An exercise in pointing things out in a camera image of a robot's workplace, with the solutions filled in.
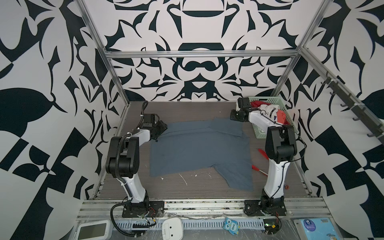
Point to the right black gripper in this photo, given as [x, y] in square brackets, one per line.
[233, 115]

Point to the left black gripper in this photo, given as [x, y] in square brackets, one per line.
[163, 127]

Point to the grey blue t shirt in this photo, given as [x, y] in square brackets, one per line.
[189, 146]

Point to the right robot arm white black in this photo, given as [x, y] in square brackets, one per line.
[280, 149]

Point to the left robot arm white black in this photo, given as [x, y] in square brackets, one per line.
[123, 159]

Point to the green plastic basket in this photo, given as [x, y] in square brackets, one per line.
[259, 133]

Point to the white t shirt in basket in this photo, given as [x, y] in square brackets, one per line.
[273, 112]

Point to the red t shirt in basket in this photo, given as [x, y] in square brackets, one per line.
[256, 104]

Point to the red pen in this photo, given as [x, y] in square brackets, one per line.
[263, 153]

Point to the white box device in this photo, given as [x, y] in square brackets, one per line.
[172, 229]

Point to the blue owl toy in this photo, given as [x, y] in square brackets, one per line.
[231, 226]

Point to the white tablet screen device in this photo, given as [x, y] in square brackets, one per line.
[96, 230]

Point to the blue labelled box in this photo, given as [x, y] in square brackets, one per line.
[316, 229]

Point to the horizontal aluminium frame bar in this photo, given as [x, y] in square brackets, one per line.
[200, 54]

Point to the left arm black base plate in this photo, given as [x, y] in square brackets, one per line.
[156, 208]

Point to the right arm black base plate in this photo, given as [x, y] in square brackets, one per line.
[264, 207]

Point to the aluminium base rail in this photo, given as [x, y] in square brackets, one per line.
[92, 210]

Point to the black wall hook rack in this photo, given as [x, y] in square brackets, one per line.
[351, 102]

